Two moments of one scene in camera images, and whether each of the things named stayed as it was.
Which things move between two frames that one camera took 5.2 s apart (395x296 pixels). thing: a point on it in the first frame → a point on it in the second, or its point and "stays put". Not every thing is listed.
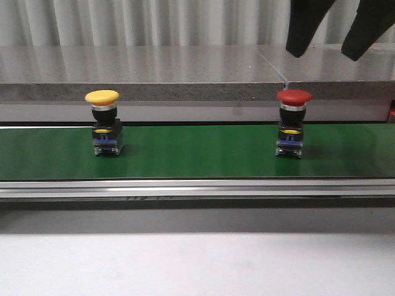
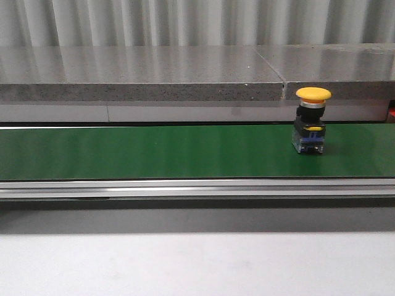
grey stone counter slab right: [325, 71] stays put
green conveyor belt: [197, 152] stays put
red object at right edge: [392, 115] stays put
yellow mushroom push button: [107, 131] → [309, 134]
